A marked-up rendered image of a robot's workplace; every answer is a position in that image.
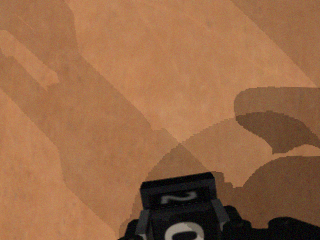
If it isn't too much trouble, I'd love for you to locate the black number cube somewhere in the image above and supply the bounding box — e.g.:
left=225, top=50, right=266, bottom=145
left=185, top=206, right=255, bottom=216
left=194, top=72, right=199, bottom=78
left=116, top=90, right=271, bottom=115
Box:
left=149, top=187, right=215, bottom=240

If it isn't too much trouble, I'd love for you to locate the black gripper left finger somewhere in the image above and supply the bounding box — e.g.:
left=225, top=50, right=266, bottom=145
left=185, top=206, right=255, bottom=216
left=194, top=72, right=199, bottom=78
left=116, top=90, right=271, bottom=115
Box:
left=118, top=209, right=154, bottom=240

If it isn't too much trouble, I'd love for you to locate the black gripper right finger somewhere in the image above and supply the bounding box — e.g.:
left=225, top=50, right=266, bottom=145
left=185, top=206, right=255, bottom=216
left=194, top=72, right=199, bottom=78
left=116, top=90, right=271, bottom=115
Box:
left=210, top=199, right=320, bottom=240

